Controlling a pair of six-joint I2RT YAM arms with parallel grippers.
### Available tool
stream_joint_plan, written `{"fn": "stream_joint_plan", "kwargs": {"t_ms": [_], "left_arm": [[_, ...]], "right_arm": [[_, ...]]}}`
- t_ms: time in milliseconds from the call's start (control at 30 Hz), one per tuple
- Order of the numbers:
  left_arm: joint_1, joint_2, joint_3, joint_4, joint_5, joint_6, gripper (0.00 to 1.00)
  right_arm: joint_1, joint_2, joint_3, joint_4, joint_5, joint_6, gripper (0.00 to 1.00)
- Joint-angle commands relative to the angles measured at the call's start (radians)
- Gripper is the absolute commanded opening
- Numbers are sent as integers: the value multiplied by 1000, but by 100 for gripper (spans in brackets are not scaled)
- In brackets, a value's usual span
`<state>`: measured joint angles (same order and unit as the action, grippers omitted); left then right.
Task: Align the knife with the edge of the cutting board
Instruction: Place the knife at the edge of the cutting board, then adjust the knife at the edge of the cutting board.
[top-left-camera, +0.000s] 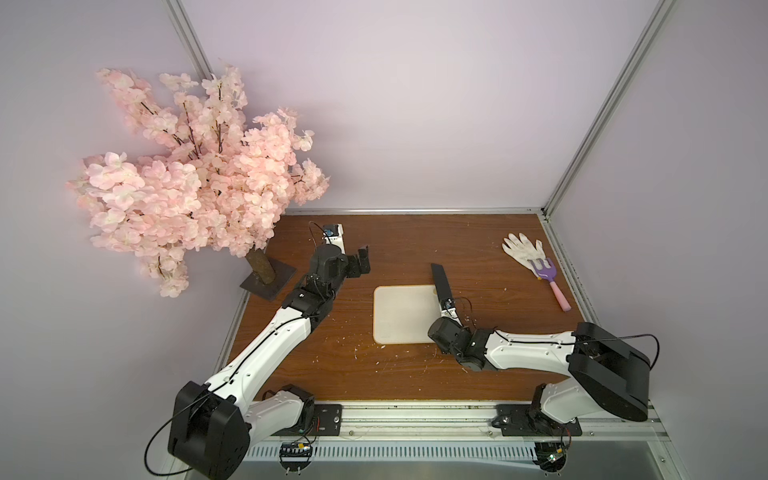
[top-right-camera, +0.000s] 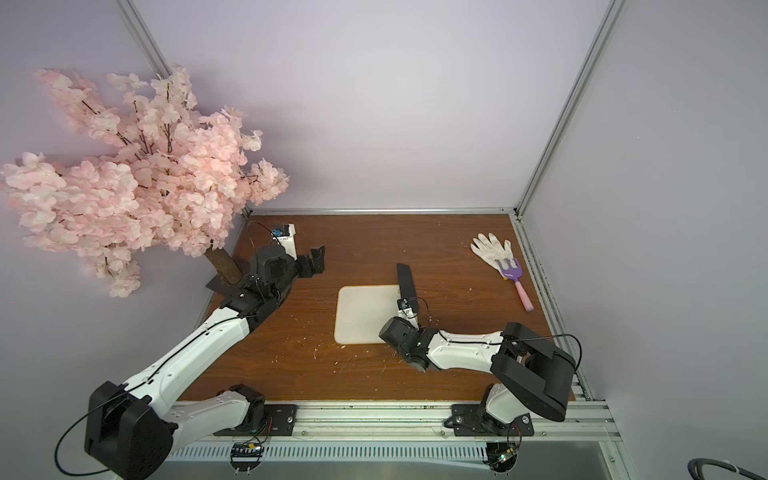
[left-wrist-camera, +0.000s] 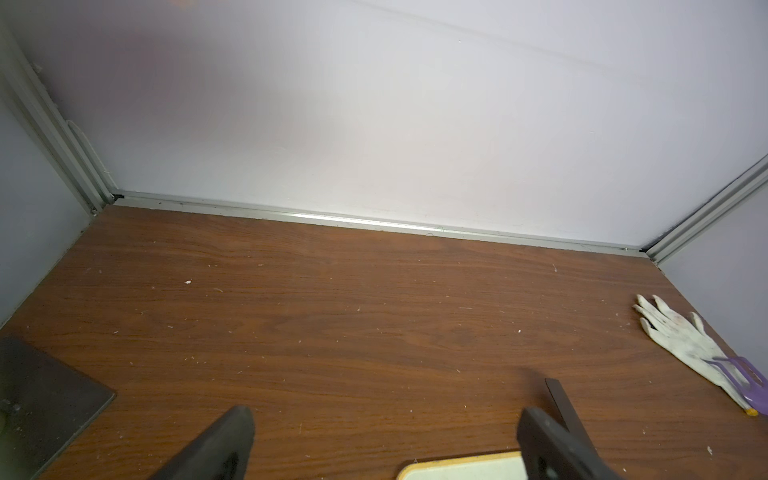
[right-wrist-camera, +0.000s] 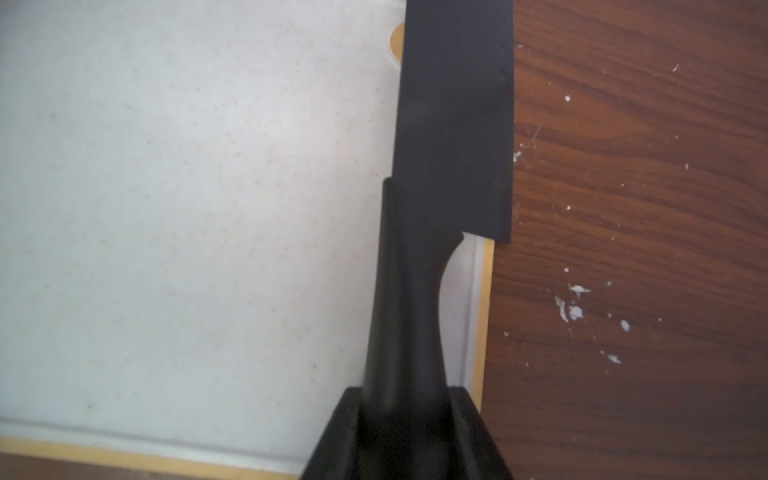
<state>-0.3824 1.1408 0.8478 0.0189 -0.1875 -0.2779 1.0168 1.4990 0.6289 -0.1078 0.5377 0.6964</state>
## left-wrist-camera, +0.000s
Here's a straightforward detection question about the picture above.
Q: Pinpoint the black kitchen knife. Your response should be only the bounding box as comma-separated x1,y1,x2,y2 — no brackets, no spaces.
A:
545,378,597,453

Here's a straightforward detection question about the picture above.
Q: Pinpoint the dark metal tree base plate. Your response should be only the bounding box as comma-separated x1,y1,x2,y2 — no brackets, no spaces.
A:
1,337,116,479

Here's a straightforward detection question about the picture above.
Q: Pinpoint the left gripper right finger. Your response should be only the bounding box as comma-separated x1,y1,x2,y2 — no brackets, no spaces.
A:
516,407,618,480

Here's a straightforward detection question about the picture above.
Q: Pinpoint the white cutting board orange rim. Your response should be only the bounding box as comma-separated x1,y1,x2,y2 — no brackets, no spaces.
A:
396,451,528,480

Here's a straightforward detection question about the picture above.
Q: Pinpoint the white work glove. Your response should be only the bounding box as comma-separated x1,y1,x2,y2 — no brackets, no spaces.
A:
633,294,759,417

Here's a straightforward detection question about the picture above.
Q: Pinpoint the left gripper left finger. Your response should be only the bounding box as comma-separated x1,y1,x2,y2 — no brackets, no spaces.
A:
150,405,255,480

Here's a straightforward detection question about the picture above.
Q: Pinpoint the purple pink toy rake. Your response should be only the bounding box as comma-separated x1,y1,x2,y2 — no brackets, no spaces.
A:
707,356,767,415

